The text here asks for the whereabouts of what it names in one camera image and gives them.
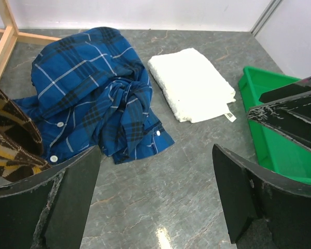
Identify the green plastic tray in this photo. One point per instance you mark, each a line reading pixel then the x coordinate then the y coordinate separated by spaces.
pixel 273 151

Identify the wooden drying rack frame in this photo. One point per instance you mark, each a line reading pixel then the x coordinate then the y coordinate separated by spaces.
pixel 10 35

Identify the white folded towel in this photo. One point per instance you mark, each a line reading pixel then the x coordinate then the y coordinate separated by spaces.
pixel 193 88

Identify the blue plaid shirt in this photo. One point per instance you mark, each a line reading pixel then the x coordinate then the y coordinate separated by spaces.
pixel 93 89

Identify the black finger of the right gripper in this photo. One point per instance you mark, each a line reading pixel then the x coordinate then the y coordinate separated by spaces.
pixel 287 111

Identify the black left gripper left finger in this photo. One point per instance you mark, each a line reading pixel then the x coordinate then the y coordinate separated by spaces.
pixel 50 209

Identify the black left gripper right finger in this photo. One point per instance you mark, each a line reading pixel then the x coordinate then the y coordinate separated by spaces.
pixel 249 192

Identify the brown yellow argyle sock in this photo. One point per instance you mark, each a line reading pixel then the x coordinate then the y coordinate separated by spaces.
pixel 21 144

